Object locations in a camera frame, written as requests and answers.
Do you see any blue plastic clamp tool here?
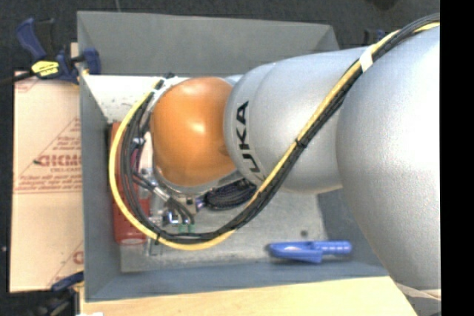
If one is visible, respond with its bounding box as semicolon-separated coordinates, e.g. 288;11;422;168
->
265;240;353;264

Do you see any brown cardboard board, red print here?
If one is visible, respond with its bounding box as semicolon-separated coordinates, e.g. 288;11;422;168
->
8;69;86;294

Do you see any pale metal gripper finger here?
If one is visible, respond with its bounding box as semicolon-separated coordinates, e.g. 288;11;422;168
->
147;235;164;258

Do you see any red-brown flat block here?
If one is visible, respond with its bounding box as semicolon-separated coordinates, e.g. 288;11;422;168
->
110;121;153;246

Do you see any grey metal bin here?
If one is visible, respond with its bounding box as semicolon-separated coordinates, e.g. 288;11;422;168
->
76;10;390;303

